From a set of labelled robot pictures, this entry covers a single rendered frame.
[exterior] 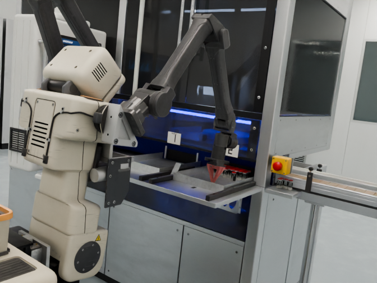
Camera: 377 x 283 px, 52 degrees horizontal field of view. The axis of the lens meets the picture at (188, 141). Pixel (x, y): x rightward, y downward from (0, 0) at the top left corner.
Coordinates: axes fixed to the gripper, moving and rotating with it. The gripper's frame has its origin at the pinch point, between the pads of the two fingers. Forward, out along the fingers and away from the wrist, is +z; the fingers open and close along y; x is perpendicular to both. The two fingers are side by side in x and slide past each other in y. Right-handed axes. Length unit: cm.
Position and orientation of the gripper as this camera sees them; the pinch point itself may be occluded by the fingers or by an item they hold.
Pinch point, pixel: (212, 180)
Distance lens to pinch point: 162.6
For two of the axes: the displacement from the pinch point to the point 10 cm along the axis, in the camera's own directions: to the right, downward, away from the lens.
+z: -2.0, 9.8, 0.1
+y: 5.5, 1.1, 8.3
